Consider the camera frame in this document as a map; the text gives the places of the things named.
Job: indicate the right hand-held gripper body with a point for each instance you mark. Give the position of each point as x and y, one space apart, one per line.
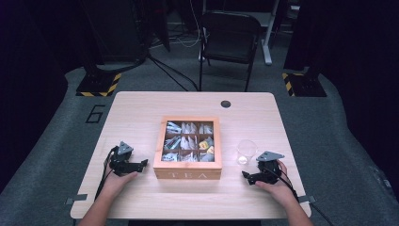
269 171

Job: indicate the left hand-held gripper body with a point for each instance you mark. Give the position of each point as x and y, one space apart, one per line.
120 163

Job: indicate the wooden tea box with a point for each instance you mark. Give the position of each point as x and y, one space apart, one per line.
187 172

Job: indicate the person's right hand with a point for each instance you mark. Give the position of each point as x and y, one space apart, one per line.
280 190

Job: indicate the person's left hand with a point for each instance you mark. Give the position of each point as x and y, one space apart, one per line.
114 185

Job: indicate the clear glass cup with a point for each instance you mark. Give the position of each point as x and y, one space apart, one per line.
247 150

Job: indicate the grey tape strip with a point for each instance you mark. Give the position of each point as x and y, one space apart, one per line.
76 199
306 199

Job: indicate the pile of tea bags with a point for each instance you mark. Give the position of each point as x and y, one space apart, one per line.
187 142

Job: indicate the black yellow striped stand base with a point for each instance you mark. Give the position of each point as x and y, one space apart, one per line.
97 84
302 84

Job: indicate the white desk leg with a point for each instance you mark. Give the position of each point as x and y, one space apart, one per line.
268 47

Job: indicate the dark curtain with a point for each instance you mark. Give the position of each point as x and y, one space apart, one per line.
360 62
28 78

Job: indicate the black folding chair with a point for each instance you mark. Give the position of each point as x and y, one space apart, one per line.
230 40

